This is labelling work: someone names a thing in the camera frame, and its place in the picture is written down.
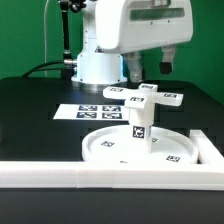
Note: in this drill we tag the white sheet with markers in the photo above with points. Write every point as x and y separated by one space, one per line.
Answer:
91 112

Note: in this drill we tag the white cross-shaped table base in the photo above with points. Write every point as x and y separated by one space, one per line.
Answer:
144 96

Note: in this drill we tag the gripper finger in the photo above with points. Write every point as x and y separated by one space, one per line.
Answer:
166 65
133 62

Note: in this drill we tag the white L-shaped fence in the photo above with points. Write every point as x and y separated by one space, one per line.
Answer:
207 174

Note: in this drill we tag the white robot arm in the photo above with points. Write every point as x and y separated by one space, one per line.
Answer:
95 68

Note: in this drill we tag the white round table top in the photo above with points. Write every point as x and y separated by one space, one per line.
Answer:
114 145

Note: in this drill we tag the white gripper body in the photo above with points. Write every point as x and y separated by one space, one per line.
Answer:
124 26

